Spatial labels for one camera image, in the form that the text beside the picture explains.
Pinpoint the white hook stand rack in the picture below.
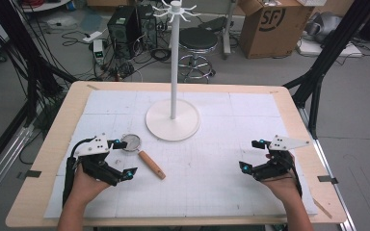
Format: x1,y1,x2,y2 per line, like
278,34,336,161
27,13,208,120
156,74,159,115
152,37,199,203
145,0,202,142

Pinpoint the black round stool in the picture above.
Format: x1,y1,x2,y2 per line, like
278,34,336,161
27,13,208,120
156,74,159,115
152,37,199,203
177,26,220,85

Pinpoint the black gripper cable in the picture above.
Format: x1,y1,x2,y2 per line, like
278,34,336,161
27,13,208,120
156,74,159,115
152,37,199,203
62,137,96,207
288,153,304,198

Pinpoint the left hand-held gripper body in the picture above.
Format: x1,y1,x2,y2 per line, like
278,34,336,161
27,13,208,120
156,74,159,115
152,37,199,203
72,132,125,188

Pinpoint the grey metal stand post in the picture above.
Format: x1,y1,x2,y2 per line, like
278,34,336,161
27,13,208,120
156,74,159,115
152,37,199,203
222,0,239,61

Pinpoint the black tape piece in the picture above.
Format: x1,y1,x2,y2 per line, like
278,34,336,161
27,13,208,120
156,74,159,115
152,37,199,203
15,169,42,181
316,174,339,186

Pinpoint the grey bag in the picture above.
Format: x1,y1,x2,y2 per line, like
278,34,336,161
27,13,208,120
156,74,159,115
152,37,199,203
304,11,344,43

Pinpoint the brown cardboard box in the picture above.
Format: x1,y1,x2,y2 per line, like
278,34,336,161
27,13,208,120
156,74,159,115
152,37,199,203
238,0,316,60

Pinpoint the white gridded mat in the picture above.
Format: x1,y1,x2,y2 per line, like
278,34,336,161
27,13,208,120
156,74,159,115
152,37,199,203
43,89,319,219

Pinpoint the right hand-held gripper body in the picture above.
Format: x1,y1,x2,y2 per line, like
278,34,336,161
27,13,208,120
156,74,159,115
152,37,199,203
251,135,312,183

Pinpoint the brown tape strip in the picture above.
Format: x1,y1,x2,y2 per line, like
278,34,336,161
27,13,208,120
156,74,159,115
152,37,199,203
312,197,333,220

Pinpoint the black computer tower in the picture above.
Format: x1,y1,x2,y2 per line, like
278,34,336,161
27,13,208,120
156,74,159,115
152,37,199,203
106,5,143,61
137,4,159,50

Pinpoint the white device with green display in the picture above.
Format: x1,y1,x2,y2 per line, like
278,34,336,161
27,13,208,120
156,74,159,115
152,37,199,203
92,38,106,65

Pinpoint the small strainer with wooden handle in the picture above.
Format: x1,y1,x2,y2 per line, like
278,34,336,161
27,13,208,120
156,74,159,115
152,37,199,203
120,133,168,181

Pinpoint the white flat board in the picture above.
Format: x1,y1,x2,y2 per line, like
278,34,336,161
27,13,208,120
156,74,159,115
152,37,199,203
296,38,364,59

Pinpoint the person's left hand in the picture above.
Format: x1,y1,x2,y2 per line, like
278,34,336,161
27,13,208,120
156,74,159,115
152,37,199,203
68,163,112,207

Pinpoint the light wooden table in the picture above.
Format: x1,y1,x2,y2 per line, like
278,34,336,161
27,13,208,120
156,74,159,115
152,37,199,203
5,80,348,229

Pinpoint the white power strip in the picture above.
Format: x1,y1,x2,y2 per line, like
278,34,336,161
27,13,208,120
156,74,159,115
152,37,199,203
82,30,104,44

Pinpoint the person's right hand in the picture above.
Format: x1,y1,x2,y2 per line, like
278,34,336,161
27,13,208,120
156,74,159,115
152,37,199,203
259,153,304,207

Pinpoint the black metal frame stand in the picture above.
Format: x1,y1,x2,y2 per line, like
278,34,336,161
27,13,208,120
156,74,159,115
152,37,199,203
282,0,370,140
0,0,79,129

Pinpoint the aluminium rail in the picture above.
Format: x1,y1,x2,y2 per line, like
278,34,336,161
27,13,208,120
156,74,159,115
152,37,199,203
0,124,36,211
298,107,358,231

